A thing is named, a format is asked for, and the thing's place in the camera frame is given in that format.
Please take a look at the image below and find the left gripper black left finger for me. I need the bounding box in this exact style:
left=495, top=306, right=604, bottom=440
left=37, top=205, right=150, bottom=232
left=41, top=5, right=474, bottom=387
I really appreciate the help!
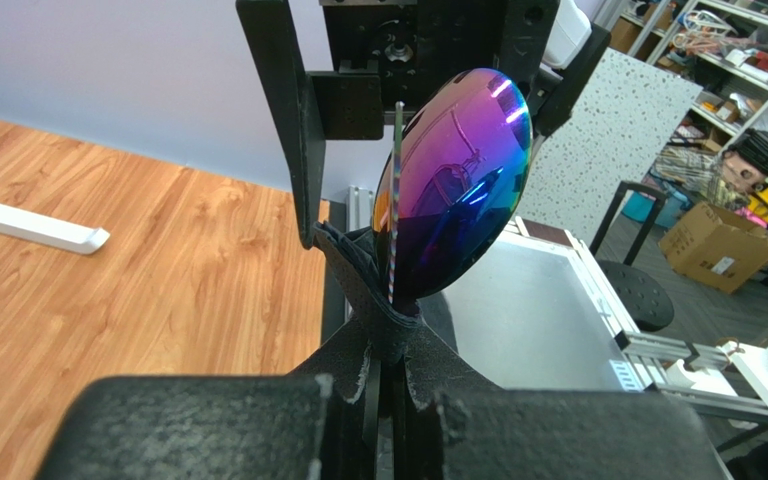
left=36, top=332, right=371, bottom=479

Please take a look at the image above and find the speckled white panel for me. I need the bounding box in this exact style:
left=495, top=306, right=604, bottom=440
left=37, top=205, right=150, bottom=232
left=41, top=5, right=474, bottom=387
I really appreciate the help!
left=516, top=49, right=702, bottom=242

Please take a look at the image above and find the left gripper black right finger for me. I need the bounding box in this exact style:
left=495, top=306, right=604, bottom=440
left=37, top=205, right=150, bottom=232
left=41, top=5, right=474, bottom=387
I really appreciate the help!
left=397, top=326, right=725, bottom=479

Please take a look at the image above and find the cluttered storage shelf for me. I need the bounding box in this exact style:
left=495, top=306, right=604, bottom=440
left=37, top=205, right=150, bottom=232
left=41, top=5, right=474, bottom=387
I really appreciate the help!
left=610, top=1, right=768, bottom=187

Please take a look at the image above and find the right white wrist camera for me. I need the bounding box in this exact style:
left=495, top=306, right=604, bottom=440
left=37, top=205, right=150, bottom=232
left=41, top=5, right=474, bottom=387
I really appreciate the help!
left=542, top=0, right=592, bottom=69

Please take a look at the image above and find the black paper napkin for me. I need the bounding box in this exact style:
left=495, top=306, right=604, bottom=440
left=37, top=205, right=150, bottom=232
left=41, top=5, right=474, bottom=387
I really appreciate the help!
left=313, top=222, right=422, bottom=365

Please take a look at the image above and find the iridescent spoon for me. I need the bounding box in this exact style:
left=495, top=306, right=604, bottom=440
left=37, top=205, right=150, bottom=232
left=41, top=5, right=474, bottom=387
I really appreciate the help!
left=370, top=68, right=533, bottom=300

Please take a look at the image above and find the grey pole white base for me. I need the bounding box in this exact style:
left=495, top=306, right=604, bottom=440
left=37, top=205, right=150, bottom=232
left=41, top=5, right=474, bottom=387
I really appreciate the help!
left=0, top=203, right=110, bottom=255

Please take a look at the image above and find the brown cardboard box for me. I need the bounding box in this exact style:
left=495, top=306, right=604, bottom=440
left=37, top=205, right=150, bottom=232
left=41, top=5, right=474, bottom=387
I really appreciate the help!
left=658, top=202, right=768, bottom=294

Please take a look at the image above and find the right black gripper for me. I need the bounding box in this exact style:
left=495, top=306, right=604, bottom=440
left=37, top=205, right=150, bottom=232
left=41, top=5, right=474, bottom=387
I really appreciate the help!
left=235, top=0, right=611, bottom=249

